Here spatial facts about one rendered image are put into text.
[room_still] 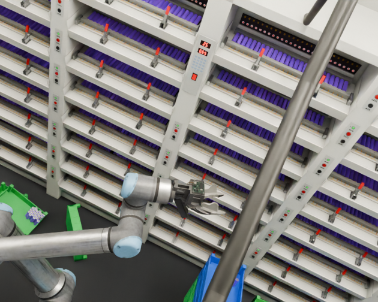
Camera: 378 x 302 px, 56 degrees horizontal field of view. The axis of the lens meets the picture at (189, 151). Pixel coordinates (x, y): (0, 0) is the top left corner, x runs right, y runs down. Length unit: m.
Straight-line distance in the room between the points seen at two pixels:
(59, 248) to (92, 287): 1.08
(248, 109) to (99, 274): 1.42
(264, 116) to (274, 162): 1.21
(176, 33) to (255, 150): 0.66
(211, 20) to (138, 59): 0.42
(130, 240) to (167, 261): 1.34
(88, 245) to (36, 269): 0.54
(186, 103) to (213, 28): 0.39
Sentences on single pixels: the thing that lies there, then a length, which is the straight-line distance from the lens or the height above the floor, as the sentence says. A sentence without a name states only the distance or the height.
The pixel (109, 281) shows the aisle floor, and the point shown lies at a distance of 2.42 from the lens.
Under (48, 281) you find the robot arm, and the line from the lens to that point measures 1.88.
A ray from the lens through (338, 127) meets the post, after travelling 1.62.
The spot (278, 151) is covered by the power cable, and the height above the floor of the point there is 1.91.
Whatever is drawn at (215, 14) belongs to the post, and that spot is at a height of 1.66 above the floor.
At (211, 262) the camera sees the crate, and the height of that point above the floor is 0.48.
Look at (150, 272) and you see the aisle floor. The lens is 2.49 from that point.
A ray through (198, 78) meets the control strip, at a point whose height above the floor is 1.37.
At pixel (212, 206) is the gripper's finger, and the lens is 1.28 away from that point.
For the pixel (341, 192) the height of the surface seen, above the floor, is 1.12.
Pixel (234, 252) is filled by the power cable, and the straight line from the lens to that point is 0.42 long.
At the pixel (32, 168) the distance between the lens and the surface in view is 2.71.
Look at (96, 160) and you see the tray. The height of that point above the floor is 0.54.
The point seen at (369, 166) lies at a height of 1.32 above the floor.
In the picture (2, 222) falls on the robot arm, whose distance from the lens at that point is 1.57.
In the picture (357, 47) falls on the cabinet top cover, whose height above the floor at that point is 1.76.
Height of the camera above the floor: 2.17
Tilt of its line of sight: 41 degrees down
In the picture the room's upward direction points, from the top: 22 degrees clockwise
